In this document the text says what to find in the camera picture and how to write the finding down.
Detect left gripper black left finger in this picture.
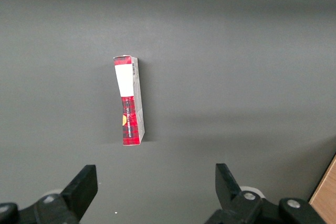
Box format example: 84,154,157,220
0,165,98,224

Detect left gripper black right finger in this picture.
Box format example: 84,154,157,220
203,163,328,224

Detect red and grey carton box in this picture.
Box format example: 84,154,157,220
113,55,145,146

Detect oak wooden drawer cabinet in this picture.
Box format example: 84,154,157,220
309,152,336,224

